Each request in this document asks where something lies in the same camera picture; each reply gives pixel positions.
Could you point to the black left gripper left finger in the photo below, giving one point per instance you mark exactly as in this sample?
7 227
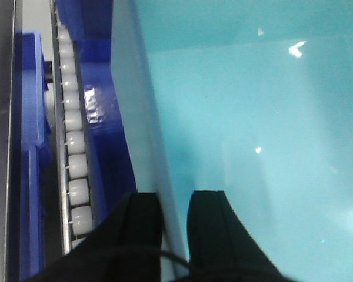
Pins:
124 247

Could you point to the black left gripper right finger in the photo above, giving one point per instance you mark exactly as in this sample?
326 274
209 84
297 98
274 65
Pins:
220 246

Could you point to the light blue plastic bin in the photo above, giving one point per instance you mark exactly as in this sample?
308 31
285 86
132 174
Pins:
254 98

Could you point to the white roller track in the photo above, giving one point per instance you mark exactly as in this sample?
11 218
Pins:
72 160

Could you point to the dark blue ribbed crate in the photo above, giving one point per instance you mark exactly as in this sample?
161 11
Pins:
89 24

